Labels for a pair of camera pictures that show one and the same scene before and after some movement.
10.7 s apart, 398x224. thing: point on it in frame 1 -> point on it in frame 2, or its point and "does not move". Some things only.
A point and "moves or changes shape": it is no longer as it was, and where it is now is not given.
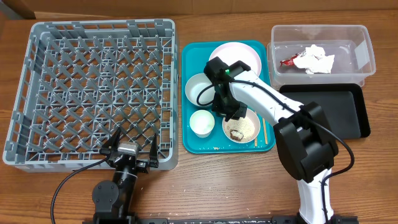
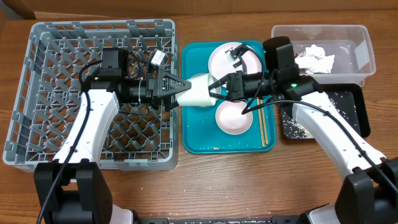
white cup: (202, 122) -> (198, 95)
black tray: (343, 104) does not move
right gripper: (233, 112) -> (234, 86)
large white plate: (232, 52) does not move
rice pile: (244, 125) moves or changes shape
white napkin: (314, 60) does not move
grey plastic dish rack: (79, 81) does not move
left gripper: (112, 142) -> (155, 88)
